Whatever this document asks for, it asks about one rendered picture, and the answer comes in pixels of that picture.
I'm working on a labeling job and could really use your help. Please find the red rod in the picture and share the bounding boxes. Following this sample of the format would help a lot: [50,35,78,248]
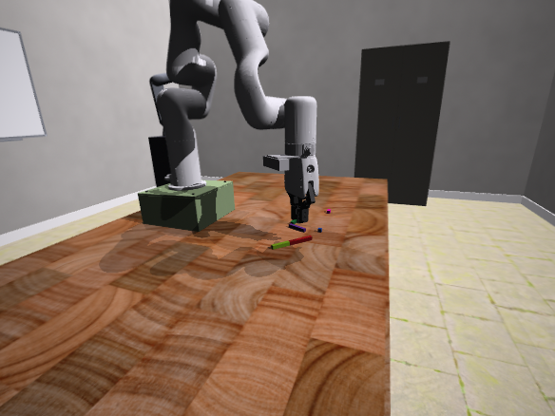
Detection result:
[288,236,312,245]

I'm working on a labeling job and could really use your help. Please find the lime green rod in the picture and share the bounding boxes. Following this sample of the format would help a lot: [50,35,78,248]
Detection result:
[271,241,290,250]

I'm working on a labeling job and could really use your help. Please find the purple rod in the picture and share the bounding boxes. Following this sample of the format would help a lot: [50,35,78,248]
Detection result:
[289,223,306,232]

